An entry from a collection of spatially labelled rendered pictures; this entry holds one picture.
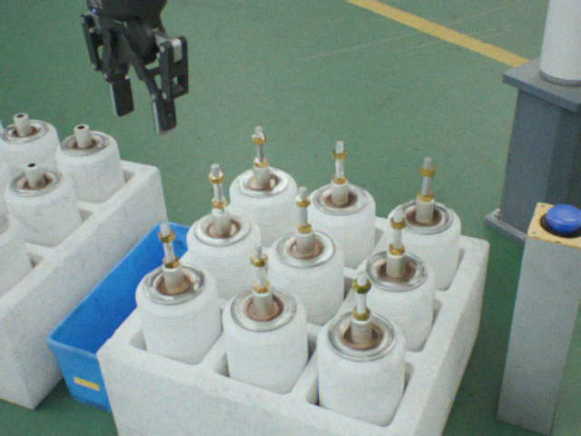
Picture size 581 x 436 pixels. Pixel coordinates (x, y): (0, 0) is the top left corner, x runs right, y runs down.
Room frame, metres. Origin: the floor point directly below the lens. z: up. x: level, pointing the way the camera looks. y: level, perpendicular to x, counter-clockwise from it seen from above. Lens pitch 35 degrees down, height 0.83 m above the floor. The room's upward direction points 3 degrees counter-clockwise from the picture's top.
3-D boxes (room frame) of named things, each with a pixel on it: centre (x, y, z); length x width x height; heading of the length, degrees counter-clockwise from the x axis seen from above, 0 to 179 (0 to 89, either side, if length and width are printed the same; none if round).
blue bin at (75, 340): (0.86, 0.23, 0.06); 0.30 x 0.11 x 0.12; 154
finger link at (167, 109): (0.67, 0.11, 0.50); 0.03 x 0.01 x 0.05; 46
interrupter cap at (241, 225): (0.80, 0.09, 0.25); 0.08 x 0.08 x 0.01
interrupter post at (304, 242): (0.75, -0.01, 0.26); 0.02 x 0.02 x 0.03
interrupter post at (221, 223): (0.80, 0.09, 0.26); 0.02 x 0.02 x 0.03
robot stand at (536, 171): (1.10, -0.45, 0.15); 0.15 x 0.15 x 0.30; 35
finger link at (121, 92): (0.72, 0.17, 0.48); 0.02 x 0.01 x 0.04; 136
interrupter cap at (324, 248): (0.75, -0.01, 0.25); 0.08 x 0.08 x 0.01
